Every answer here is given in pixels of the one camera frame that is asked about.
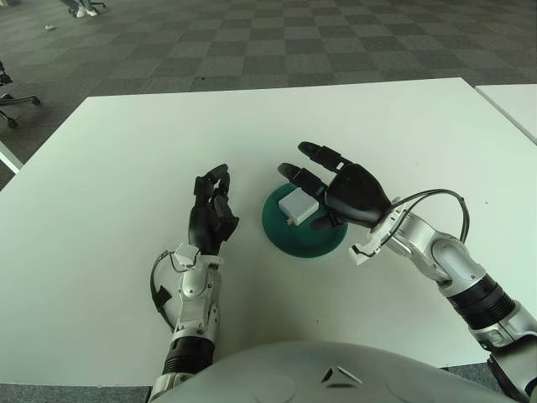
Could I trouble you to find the white side table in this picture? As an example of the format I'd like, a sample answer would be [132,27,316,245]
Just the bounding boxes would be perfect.
[475,83,537,146]

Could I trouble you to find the grey robot torso shell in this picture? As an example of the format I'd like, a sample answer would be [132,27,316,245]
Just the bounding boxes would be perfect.
[167,340,525,403]

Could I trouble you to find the person's white shoes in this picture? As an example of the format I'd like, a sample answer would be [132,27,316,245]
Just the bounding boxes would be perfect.
[62,0,106,18]

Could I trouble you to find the grey right arm cable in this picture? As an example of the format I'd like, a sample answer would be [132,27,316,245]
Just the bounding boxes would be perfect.
[389,189,470,244]

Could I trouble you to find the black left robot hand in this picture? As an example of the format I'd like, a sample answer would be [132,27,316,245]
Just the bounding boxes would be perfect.
[188,163,240,256]

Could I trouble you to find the teal green round plate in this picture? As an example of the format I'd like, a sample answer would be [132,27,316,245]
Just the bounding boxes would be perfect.
[261,182,350,258]

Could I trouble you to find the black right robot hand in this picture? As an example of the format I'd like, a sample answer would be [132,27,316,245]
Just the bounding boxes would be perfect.
[277,141,392,233]

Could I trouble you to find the black office chair base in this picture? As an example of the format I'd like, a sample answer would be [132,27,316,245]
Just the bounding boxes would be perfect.
[0,60,42,129]

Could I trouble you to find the white square charger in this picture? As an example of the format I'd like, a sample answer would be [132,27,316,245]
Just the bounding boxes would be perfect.
[278,187,321,227]

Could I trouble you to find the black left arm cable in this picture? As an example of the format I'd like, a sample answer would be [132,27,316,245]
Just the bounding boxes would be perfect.
[149,250,177,328]

